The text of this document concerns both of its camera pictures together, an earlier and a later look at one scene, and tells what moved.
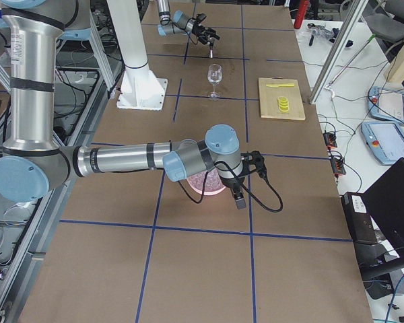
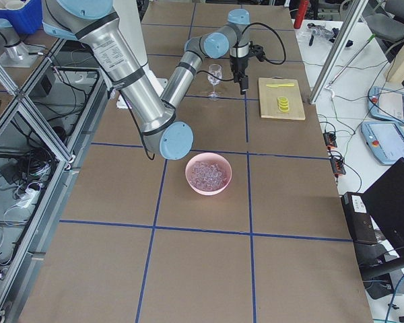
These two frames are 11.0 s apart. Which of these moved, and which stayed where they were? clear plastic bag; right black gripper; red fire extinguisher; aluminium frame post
Moved: right black gripper
Stayed: clear plastic bag; aluminium frame post; red fire extinguisher
